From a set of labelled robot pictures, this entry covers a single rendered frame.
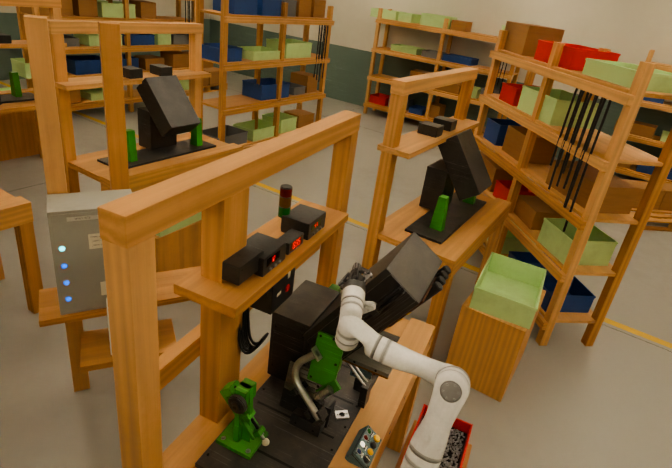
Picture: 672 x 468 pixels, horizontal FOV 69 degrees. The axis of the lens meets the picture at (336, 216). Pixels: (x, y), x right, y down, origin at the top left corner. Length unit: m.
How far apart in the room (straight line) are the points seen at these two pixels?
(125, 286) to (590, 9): 9.70
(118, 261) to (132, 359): 0.31
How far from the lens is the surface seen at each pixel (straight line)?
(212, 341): 1.88
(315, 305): 2.15
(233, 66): 6.74
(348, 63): 12.07
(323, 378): 2.02
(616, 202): 4.27
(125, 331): 1.46
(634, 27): 10.29
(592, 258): 4.42
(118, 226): 1.28
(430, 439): 1.42
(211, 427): 2.14
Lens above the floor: 2.49
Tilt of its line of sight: 25 degrees down
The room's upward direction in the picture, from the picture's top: 8 degrees clockwise
